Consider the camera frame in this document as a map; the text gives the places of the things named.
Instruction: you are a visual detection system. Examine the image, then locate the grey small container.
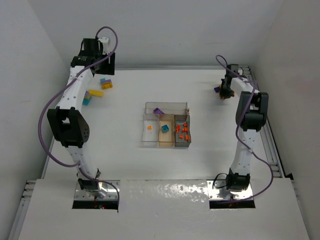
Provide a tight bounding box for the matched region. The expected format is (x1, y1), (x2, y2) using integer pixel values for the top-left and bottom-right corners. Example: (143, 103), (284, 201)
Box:
(174, 114), (192, 148)

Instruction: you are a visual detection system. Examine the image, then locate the clear small container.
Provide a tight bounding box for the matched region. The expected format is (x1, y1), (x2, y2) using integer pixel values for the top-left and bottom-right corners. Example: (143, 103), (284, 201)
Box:
(141, 113), (159, 148)

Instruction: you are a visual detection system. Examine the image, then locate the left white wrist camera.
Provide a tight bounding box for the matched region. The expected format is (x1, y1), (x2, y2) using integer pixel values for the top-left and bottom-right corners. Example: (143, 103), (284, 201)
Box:
(98, 37), (111, 55)

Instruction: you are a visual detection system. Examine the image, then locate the yellow black striped lego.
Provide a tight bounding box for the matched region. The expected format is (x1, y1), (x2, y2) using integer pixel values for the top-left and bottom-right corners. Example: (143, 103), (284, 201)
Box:
(101, 82), (113, 90)

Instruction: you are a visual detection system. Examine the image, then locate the metal base plate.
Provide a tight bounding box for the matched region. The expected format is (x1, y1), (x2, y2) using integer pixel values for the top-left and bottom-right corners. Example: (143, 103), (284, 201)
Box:
(206, 179), (254, 201)
(73, 180), (121, 201)

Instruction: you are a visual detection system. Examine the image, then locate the left aluminium rail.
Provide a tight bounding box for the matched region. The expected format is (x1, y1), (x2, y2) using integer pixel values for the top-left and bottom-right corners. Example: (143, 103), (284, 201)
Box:
(8, 180), (36, 240)

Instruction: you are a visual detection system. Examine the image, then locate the dark purple lego brick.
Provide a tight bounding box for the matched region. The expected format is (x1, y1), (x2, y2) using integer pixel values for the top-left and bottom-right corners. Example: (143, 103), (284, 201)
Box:
(153, 107), (164, 115)

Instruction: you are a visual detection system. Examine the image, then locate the right aluminium rail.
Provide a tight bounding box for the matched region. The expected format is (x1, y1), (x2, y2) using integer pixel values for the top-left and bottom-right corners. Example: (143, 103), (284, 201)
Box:
(243, 66), (286, 179)

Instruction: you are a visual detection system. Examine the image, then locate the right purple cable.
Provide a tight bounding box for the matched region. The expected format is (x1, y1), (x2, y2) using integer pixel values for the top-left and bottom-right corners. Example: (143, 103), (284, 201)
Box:
(215, 54), (274, 202)

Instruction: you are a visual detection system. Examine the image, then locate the purple flat lego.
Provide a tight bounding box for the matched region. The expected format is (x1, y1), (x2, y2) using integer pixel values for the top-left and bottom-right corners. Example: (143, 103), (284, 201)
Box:
(213, 86), (221, 93)

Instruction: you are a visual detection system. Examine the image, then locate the clear long container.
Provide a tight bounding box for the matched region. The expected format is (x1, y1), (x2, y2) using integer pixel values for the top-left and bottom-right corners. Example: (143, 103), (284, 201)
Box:
(144, 102), (189, 115)

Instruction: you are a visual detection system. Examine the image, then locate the amber small container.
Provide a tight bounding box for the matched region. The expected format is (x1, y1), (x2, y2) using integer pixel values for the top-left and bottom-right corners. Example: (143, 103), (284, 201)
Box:
(158, 114), (175, 147)

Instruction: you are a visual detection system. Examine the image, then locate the aluminium rail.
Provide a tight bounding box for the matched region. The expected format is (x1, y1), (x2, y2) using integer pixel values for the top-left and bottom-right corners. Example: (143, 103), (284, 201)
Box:
(8, 180), (36, 240)
(243, 66), (286, 179)

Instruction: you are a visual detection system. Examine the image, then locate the long yellow lego plate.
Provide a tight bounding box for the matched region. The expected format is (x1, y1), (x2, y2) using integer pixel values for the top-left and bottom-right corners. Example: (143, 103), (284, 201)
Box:
(88, 89), (104, 97)

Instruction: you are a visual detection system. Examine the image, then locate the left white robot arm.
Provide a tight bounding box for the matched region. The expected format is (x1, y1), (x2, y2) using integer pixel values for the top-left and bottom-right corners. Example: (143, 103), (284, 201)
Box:
(47, 37), (115, 193)

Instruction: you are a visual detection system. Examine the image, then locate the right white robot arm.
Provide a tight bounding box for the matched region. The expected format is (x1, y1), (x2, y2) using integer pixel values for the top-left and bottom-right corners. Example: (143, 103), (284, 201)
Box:
(219, 64), (269, 192)

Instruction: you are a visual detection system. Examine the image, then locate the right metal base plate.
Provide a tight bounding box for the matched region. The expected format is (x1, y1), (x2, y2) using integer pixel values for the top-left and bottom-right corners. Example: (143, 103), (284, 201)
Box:
(206, 179), (254, 201)

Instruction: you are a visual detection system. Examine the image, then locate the small teal lego brick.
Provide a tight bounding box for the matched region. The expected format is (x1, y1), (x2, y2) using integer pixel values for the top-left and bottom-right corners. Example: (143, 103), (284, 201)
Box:
(161, 124), (169, 133)

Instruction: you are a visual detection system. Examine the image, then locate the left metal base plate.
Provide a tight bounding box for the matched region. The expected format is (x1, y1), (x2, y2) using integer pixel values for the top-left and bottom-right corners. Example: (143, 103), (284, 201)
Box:
(73, 180), (121, 201)

